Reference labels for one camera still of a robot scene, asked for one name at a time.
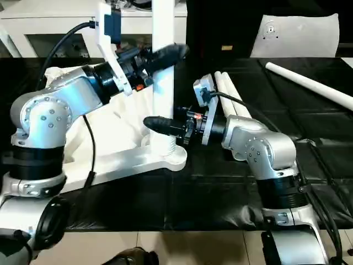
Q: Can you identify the white plastic table leg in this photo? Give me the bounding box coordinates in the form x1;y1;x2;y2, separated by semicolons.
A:
214;71;243;120
265;62;353;112
149;0;178;156
221;71;253;120

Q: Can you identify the white plastic table top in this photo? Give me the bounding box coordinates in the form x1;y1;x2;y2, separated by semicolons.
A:
43;66;189;194

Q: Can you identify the black work mat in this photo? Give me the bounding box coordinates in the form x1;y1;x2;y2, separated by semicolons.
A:
0;55;353;232

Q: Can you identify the black cabinet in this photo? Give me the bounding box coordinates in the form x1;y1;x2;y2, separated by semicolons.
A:
186;0;353;60

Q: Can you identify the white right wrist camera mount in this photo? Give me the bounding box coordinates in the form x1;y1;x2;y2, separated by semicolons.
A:
193;75;218;147

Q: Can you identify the black robot left foot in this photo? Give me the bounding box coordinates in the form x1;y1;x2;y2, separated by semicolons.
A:
105;248;161;265

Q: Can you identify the black rice cooker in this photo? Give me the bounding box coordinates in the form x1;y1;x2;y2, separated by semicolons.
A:
130;0;153;11

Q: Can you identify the white plastic bag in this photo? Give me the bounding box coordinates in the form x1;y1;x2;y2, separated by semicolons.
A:
251;13;340;59

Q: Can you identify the white cabinet with glass doors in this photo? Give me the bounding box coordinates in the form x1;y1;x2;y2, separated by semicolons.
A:
0;0;188;59

